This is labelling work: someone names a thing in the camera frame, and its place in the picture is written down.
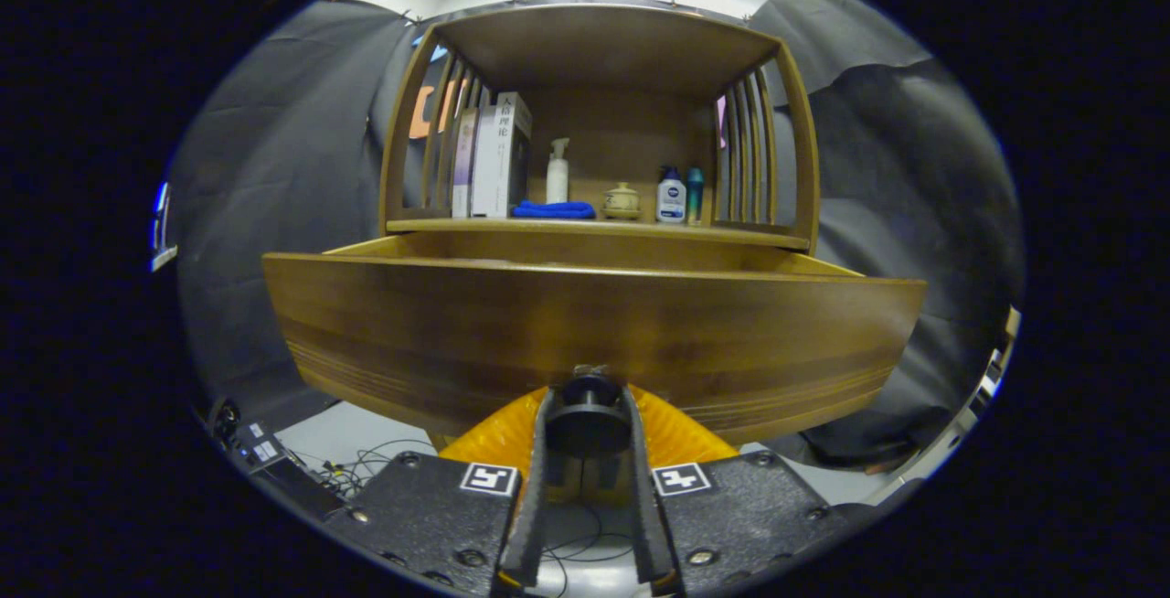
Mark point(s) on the blue cloth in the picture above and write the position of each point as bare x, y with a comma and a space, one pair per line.
553, 210

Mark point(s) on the beige lidded tea bowl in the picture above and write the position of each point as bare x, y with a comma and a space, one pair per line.
621, 202

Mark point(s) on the plain white book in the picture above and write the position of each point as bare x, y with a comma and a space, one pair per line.
483, 168

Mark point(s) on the wooden drawer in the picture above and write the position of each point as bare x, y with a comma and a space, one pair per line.
457, 333

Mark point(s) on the white book with portrait cover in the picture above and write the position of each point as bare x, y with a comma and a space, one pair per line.
512, 159

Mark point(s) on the wooden cabinet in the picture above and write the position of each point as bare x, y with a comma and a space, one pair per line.
603, 40

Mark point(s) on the white pump bottle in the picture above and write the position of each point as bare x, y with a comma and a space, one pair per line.
557, 182

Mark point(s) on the teal bottle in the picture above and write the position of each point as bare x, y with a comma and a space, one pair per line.
695, 196

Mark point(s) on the pale purple book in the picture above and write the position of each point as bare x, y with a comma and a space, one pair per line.
462, 168

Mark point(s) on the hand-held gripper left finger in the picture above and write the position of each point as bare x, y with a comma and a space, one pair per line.
532, 525

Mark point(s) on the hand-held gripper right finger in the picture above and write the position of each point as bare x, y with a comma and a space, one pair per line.
644, 525

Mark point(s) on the wooden countertop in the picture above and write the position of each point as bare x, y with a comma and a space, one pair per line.
594, 226

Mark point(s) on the white bottle with blue cap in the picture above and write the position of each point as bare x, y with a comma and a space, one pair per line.
671, 203

